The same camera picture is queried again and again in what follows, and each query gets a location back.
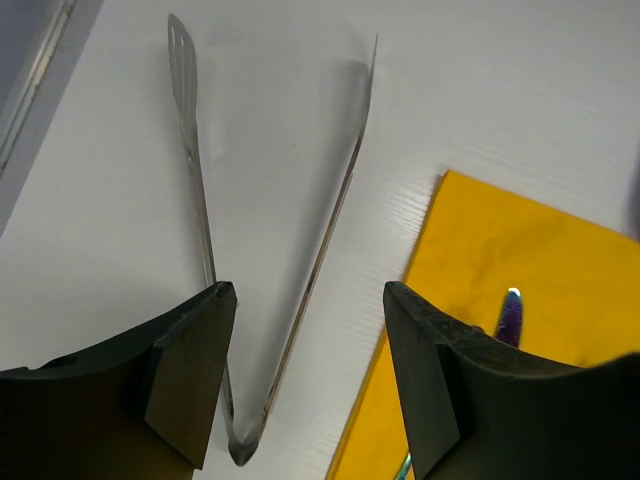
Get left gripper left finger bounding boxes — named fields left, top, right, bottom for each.
left=1, top=282, right=236, bottom=479

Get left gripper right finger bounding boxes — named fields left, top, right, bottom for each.
left=383, top=282, right=639, bottom=479

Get steel serving tongs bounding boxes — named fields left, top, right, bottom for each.
left=167, top=14, right=376, bottom=467

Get iridescent purple knife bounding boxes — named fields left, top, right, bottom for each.
left=397, top=287, right=525, bottom=480

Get yellow cloth placemat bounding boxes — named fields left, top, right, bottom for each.
left=324, top=169, right=640, bottom=480

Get aluminium side rail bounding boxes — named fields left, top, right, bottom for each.
left=1, top=1, right=75, bottom=169

